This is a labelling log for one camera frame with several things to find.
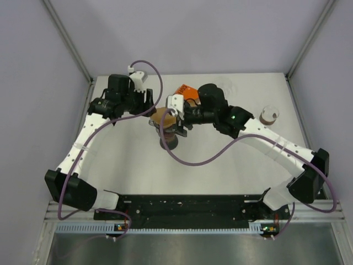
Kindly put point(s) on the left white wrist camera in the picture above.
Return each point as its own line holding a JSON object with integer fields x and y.
{"x": 138, "y": 78}

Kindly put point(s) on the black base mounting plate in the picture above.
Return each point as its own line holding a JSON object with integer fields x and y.
{"x": 197, "y": 211}

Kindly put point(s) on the aluminium frame rail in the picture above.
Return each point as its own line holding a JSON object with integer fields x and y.
{"x": 302, "y": 214}

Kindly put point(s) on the glass carafe with red rim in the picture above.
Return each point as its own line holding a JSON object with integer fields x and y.
{"x": 170, "y": 139}

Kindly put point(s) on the grey slotted cable duct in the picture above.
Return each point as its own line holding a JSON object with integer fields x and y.
{"x": 85, "y": 228}

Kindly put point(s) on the brown paper coffee filter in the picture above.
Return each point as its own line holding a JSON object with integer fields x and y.
{"x": 165, "y": 117}

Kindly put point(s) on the clear glass with brown band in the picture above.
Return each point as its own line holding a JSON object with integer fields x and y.
{"x": 269, "y": 115}

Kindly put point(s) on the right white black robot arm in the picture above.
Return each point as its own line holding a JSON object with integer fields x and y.
{"x": 308, "y": 168}

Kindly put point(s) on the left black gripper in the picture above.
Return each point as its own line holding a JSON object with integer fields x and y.
{"x": 141, "y": 96}

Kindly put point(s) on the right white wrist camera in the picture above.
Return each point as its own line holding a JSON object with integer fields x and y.
{"x": 175, "y": 104}

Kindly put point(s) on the clear plastic coffee dripper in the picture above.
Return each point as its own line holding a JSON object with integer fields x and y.
{"x": 157, "y": 127}

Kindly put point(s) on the orange coffee filter package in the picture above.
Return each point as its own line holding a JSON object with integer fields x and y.
{"x": 187, "y": 92}

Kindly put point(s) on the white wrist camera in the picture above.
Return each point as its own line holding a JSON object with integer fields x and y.
{"x": 138, "y": 78}
{"x": 175, "y": 104}

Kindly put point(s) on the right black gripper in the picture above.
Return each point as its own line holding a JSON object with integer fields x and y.
{"x": 180, "y": 130}

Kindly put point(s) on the clear glass cup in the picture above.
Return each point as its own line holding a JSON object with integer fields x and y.
{"x": 226, "y": 85}

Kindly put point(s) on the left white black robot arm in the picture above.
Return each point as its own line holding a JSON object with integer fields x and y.
{"x": 68, "y": 183}

